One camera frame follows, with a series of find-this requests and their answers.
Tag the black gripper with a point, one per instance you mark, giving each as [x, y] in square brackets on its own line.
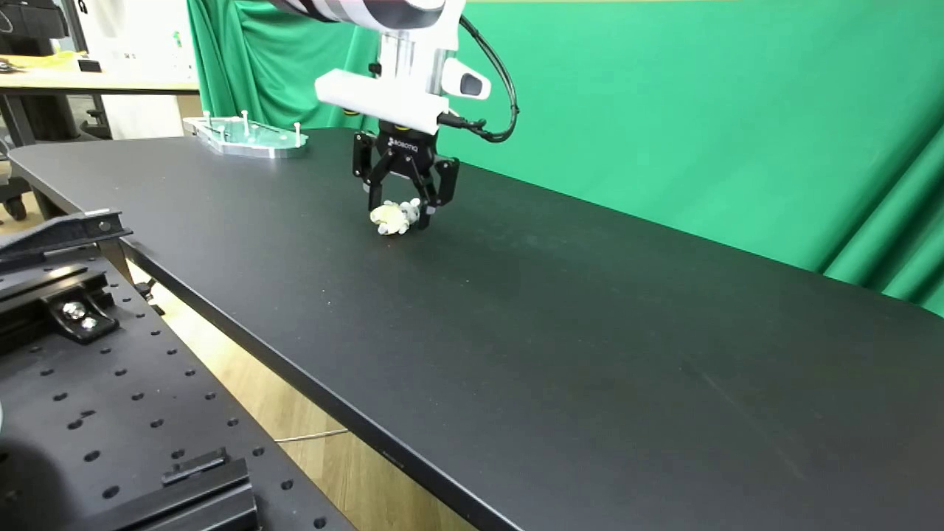
[403, 154]

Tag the white bunny plush toy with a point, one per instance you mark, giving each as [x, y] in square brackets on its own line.
[391, 218]

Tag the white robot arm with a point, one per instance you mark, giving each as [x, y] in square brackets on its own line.
[393, 13]

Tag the clear acrylic plate with posts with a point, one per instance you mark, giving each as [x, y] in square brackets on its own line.
[247, 135]

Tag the green fabric backdrop curtain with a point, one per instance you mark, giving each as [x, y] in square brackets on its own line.
[688, 107]

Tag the white cabinet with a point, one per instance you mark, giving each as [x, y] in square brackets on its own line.
[136, 38]

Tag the black perforated optical breadboard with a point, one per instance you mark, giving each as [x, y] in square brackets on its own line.
[120, 413]

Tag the black block on breadboard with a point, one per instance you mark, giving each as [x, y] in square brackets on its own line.
[188, 489]

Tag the wooden desk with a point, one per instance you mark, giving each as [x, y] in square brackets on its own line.
[59, 78]

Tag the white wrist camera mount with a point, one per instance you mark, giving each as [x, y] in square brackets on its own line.
[399, 84]

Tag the black metal clamp bracket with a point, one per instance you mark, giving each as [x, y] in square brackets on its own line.
[59, 233]

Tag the black rail mount with knob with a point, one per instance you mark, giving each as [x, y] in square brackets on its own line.
[77, 314]

